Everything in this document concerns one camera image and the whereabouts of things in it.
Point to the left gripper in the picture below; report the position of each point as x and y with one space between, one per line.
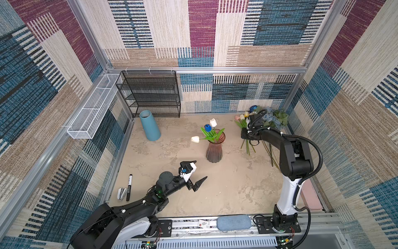
194 187

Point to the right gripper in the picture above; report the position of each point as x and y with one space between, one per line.
243 135

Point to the red glass vase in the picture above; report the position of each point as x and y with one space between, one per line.
214 150

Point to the white tulip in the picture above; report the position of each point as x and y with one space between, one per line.
213 122
197 139

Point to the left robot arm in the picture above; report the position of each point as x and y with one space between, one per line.
108 226

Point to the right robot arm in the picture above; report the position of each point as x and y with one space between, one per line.
299 160

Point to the teal ceramic vase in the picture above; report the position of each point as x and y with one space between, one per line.
150 126

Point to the blue hydrangea bunch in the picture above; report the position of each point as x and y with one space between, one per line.
276 119

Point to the white label tag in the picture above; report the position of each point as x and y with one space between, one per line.
204 224

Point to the blue-grey sponge pad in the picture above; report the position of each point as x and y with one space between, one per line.
233 222

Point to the black marker pen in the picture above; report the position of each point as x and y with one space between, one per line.
128 193

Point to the white stapler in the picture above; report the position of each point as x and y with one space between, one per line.
121 193

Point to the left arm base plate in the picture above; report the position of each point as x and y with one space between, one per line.
162 227

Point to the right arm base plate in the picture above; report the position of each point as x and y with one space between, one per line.
270 225

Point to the black wire shelf rack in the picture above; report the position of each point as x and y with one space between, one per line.
154 91

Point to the white wire mesh basket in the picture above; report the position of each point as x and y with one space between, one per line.
89 118

